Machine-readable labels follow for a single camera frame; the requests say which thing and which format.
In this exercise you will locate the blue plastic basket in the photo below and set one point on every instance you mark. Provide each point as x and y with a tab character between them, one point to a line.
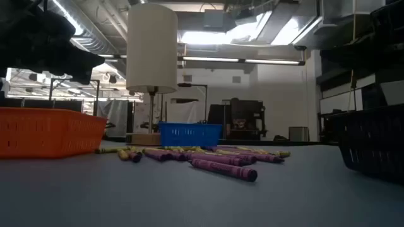
189	135

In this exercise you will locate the black plastic basket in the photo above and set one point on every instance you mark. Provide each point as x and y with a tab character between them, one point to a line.
372	142

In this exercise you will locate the small black bag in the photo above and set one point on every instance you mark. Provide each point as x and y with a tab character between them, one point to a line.
281	138

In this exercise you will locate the white cloth cover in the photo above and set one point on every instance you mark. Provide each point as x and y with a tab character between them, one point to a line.
189	112

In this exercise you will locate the silver ribbed air duct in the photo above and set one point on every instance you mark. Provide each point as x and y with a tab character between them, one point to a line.
91	42

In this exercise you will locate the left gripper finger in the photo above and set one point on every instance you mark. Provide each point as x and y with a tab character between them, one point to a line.
85	60
82	75

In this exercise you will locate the black cabinet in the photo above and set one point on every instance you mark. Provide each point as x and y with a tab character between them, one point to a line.
217	119

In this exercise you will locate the fluorescent light fixture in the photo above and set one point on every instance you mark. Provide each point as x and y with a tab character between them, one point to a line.
112	56
271	61

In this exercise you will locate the grey trash bin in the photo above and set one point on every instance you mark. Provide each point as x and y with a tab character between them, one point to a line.
298	134

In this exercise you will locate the black metal frame stand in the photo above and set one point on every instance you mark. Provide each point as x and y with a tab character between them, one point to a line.
97	97

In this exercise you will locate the grey ceiling box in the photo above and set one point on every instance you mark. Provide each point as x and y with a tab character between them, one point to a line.
214	19

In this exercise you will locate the orange plastic basket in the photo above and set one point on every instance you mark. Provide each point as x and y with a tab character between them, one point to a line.
47	132

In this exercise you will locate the grey cloth cover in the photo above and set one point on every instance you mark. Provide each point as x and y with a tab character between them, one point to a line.
116	116

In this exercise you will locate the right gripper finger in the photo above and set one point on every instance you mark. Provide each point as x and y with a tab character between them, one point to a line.
341	52
345	64

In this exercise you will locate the metal ventilation duct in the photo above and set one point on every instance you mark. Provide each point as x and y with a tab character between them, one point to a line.
277	22

